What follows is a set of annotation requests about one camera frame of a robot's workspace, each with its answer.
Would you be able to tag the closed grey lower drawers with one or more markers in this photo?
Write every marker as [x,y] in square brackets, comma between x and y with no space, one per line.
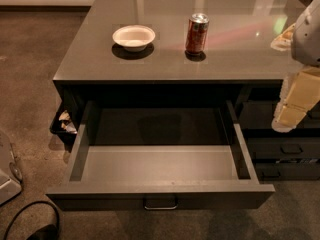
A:
[281,156]

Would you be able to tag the grey counter cabinet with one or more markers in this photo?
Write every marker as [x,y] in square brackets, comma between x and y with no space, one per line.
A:
[237,61]

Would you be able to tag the metal drawer handle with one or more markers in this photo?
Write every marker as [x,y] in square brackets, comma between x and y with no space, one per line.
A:
[160,203]

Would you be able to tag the black bin with trash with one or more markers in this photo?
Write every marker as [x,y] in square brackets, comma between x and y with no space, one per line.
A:
[58,127]

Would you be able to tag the open grey top drawer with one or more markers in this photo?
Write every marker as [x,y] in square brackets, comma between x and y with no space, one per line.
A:
[122,155]

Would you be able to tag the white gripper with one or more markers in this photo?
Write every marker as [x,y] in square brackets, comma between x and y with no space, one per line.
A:
[307,39]

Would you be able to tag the red coke can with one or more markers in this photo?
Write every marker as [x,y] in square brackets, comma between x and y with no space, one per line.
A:
[197,32]

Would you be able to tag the white paper bowl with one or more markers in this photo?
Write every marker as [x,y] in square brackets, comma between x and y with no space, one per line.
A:
[134,38]

